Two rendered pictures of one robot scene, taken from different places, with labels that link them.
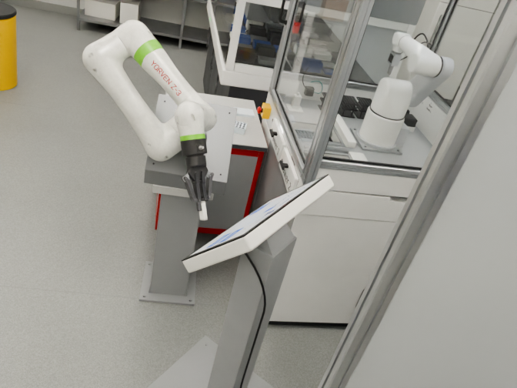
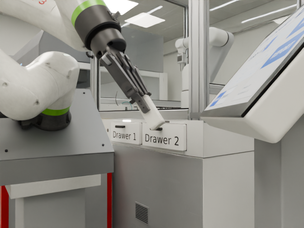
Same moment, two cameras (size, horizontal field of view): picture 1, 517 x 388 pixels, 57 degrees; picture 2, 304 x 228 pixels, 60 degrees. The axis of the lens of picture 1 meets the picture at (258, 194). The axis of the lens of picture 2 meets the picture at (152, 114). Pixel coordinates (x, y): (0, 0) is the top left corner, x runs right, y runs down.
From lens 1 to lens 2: 146 cm
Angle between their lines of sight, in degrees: 40
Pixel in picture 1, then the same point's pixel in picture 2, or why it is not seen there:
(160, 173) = (20, 162)
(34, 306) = not seen: outside the picture
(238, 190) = (96, 210)
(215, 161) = (89, 133)
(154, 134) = (11, 68)
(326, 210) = (225, 147)
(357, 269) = not seen: hidden behind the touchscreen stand
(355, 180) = not seen: hidden behind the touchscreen
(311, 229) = (219, 175)
